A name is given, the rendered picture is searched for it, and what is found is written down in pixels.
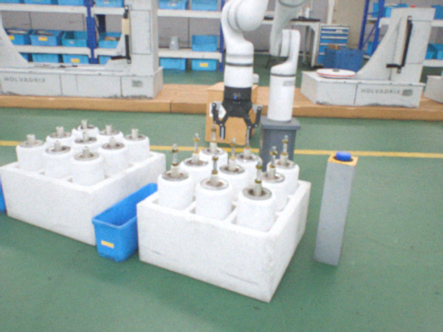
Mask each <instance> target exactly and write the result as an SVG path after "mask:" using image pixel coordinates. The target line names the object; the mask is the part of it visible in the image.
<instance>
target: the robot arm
mask: <svg viewBox="0 0 443 332"><path fill-rule="evenodd" d="M304 4H305V0H276V8H275V14H274V21H273V25H272V31H271V34H270V41H269V52H270V54H271V55H273V56H280V57H289V58H288V60H287V61H286V62H284V63H282V64H280V65H277V66H274V67H272V69H271V75H270V92H269V101H268V116H267V121H269V122H271V123H290V122H291V115H292V108H293V96H294V89H295V76H296V69H297V59H298V54H299V46H300V39H301V37H300V33H299V31H298V30H283V28H284V26H285V25H286V24H287V23H288V22H289V21H290V20H291V19H292V18H293V17H294V16H295V15H296V14H297V13H298V12H299V11H300V10H301V9H302V8H303V6H304ZM267 5H268V0H233V1H229V2H227V3H226V4H225V6H224V7H223V10H222V12H221V26H222V30H223V36H224V40H225V45H226V65H225V74H224V91H223V101H222V102H217V101H214V102H213V103H212V117H213V123H214V124H217V125H219V127H220V138H221V140H225V123H226V121H227V120H228V118H229V117H231V118H234V117H237V118H239V119H242V118H243V120H244V122H245V124H246V126H247V135H246V142H249V140H251V138H252V129H253V128H258V126H259V124H260V118H261V114H262V108H263V106H262V105H254V104H253V103H252V83H253V82H258V75H257V74H253V71H252V64H253V53H254V47H253V44H252V43H251V42H249V41H246V40H245V39H244V37H243V33H242V31H253V30H255V29H257V28H258V27H259V26H260V25H261V23H262V21H263V19H264V15H265V12H266V7H267ZM220 106H222V107H223V109H224V110H225V112H226V113H225V115H224V116H223V119H222V120H219V113H218V110H219V109H220ZM252 108H253V109H254V112H255V113H256V118H255V122H254V123H252V122H251V118H250V116H249V111H250V110H251V109H252Z"/></svg>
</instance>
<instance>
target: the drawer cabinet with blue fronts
mask: <svg viewBox="0 0 443 332"><path fill-rule="evenodd" d="M349 30H350V25H343V24H319V31H318V41H317V47H316V58H315V64H314V66H313V68H314V69H323V65H324V52H325V51H324V48H325V47H328V44H334V45H337V46H338V47H341V48H347V43H348V38H349ZM313 42H314V30H313V29H311V35H310V47H309V55H312V48H313ZM308 63H309V66H310V67H312V66H311V58H308Z"/></svg>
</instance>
